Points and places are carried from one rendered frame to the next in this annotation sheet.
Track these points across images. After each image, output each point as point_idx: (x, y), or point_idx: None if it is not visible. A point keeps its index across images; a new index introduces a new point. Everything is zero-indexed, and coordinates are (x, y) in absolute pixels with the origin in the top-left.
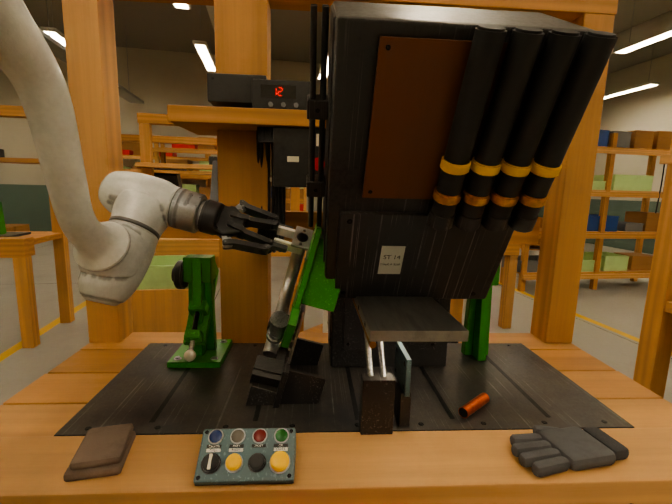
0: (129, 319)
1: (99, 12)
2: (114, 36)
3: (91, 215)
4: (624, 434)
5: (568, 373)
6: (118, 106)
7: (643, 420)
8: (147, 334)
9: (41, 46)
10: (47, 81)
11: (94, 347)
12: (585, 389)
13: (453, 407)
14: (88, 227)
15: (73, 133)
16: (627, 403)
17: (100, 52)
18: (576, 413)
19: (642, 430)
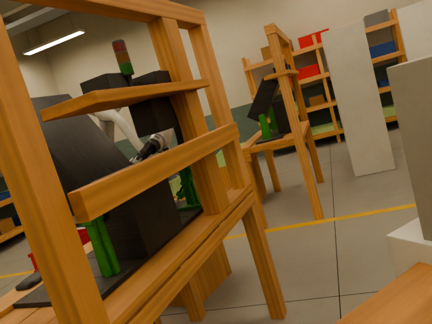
0: (240, 180)
1: (191, 40)
2: (204, 42)
3: (136, 146)
4: (17, 297)
5: (54, 314)
6: (213, 74)
7: (7, 319)
8: (241, 190)
9: (107, 115)
10: (112, 120)
11: (231, 188)
12: (40, 312)
13: (88, 259)
14: (137, 150)
15: (121, 128)
16: (15, 322)
17: (195, 58)
18: (39, 290)
19: (8, 305)
